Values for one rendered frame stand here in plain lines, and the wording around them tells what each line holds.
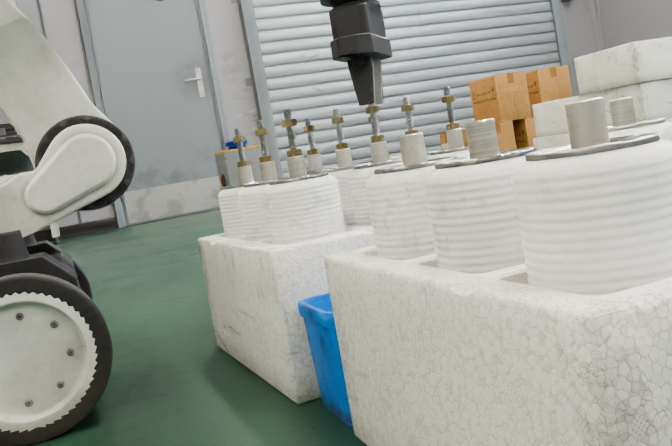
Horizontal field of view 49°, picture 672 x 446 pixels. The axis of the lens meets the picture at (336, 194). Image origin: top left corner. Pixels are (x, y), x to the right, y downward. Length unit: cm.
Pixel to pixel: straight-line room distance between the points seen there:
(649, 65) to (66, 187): 286
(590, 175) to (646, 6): 722
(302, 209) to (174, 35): 536
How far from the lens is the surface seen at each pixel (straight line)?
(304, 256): 84
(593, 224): 42
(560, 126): 396
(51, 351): 95
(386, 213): 63
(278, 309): 85
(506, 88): 481
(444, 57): 693
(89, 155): 112
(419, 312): 53
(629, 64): 353
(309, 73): 637
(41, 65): 118
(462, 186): 51
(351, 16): 94
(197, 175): 608
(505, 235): 51
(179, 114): 609
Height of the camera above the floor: 27
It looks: 3 degrees down
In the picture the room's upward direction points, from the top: 10 degrees counter-clockwise
